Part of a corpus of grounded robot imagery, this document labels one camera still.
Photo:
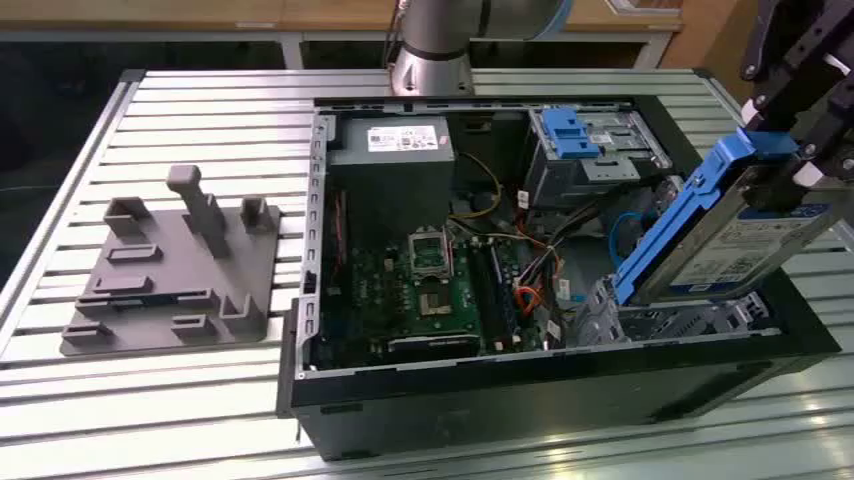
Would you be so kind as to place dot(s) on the black graphics card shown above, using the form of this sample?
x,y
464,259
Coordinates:
x,y
433,345

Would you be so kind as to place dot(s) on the dark power supply unit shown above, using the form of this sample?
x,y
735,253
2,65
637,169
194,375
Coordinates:
x,y
393,190

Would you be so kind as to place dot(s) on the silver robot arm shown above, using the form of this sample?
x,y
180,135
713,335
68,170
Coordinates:
x,y
433,50

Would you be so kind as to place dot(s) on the blue plastic drive latch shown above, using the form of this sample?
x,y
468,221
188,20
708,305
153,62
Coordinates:
x,y
567,132

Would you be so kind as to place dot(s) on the grey metal drive cage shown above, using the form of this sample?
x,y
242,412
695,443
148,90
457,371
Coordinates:
x,y
567,180

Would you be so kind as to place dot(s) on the black PC case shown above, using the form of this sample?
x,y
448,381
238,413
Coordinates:
x,y
500,415

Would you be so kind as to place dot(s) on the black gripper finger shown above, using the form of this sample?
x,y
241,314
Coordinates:
x,y
790,50
830,130

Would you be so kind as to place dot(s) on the CPU socket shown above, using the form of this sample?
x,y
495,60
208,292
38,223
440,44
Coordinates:
x,y
439,300

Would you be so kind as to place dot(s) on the green motherboard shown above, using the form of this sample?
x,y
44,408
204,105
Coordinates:
x,y
373,285

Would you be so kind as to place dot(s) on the hard disk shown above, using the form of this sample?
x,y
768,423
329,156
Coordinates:
x,y
720,250

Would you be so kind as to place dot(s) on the metal disk bay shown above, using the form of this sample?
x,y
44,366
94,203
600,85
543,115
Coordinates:
x,y
667,325

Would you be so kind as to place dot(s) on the grey parts rack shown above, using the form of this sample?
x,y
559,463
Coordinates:
x,y
173,280

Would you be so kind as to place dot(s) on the black RAM slot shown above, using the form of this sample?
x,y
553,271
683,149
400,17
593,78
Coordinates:
x,y
508,295
480,295
497,295
488,295

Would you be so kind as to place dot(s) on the wooden workbench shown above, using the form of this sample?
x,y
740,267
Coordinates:
x,y
200,12

